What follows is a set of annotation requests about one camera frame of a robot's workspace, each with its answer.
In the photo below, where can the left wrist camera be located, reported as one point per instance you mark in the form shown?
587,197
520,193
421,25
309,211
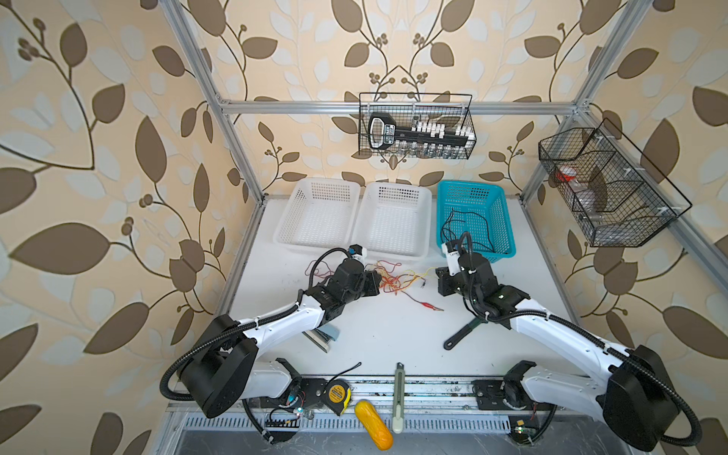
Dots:
358,252

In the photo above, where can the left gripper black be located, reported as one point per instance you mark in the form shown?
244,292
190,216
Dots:
373,278

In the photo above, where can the yellow black tape measure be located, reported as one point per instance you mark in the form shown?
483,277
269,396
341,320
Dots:
337,392

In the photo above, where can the green black pipe wrench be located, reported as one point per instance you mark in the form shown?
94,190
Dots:
466,330

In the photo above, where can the back black wire basket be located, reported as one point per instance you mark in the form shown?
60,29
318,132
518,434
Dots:
448,108

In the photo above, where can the teal plastic basket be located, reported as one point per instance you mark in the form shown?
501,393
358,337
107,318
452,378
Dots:
479,209

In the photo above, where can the middle white plastic basket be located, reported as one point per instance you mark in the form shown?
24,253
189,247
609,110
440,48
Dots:
393,222

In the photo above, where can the grey blue stapler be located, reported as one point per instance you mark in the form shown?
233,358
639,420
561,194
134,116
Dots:
323,337

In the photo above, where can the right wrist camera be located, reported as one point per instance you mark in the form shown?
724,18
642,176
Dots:
453,251

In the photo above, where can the aluminium frame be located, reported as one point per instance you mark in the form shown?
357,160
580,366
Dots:
474,230

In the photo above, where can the right black wire basket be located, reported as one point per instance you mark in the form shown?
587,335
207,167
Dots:
622,198

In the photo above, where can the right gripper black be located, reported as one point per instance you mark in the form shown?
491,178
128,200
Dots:
444,276

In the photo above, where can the black wire basket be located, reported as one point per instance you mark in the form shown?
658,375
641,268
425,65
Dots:
622,198
448,108

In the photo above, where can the left white plastic basket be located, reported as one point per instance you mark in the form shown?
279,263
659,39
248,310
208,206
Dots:
319,214

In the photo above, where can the yellow corn cob toy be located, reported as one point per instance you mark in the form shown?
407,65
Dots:
374,425

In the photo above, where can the black socket tool set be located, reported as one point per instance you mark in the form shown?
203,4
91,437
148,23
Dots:
384,132

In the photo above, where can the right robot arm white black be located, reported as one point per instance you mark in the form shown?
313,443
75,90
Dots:
580,352

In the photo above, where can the white utility knife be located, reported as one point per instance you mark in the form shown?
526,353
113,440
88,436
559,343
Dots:
398,398

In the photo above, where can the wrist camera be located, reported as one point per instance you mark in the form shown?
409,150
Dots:
358,252
453,251

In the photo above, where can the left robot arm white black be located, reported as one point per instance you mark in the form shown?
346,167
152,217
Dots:
224,367

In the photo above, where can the white plastic basket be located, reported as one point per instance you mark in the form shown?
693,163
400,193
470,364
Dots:
319,214
393,222

